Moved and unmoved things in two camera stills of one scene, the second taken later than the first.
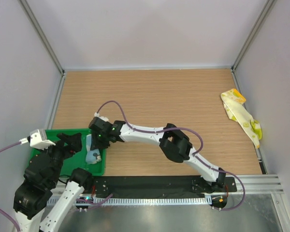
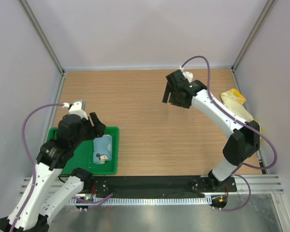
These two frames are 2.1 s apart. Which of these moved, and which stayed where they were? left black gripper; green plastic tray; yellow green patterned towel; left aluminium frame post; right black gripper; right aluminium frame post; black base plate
Moved: left black gripper; right black gripper; green plastic tray
Stayed: black base plate; yellow green patterned towel; left aluminium frame post; right aluminium frame post
